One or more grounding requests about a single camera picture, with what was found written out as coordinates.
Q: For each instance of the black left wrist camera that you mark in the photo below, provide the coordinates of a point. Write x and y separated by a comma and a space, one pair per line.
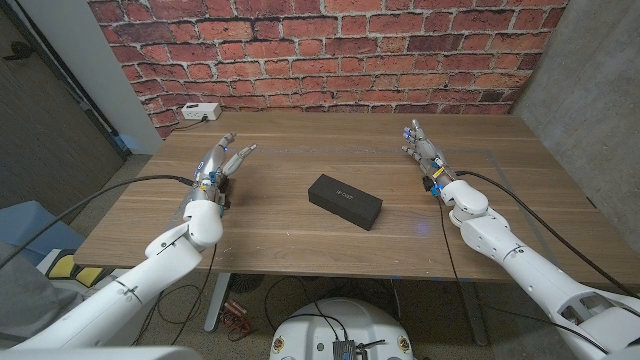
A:
223, 185

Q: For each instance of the dark grey door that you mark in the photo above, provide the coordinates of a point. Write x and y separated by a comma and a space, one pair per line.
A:
40, 140

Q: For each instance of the black rectangular box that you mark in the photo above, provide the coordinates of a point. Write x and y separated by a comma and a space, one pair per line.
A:
345, 200

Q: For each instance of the metal table leg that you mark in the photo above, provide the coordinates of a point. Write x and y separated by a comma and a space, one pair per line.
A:
475, 315
217, 305

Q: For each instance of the white power strip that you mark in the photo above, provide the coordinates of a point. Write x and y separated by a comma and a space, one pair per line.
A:
201, 111

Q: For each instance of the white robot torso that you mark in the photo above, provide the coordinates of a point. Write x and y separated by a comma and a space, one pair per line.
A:
345, 325

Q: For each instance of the red brick printed backdrop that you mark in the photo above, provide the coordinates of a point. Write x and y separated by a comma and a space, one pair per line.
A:
325, 50

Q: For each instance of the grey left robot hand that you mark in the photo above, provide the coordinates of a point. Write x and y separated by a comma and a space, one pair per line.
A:
212, 165

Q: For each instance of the person's grey trouser leg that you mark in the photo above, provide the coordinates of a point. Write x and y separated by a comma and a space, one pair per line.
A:
30, 300

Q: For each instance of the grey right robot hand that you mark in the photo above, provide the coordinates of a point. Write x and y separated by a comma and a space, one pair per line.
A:
429, 150

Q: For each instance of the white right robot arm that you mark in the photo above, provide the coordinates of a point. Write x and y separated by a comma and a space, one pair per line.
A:
530, 270

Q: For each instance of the grey torso electronics module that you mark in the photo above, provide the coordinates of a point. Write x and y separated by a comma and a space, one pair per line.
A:
345, 350

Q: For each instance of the white floor board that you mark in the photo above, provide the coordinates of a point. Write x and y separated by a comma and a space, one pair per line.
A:
117, 282

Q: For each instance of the blue upholstered seat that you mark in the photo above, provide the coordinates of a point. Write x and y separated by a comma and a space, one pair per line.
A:
30, 230

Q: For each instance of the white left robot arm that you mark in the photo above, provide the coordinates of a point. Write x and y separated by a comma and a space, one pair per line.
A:
150, 270

